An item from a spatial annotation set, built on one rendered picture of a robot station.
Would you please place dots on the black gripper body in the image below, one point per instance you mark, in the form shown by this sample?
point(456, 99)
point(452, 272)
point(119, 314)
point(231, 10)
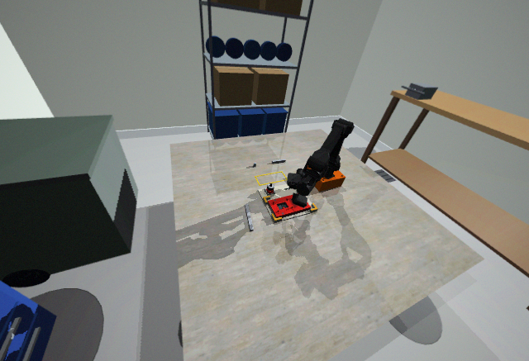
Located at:
point(297, 198)

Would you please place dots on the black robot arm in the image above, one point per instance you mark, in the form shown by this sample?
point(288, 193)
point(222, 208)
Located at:
point(322, 162)

